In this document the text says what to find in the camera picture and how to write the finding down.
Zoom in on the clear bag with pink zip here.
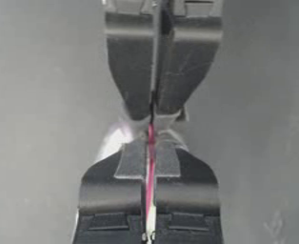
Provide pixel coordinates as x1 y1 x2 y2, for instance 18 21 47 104
72 106 191 244

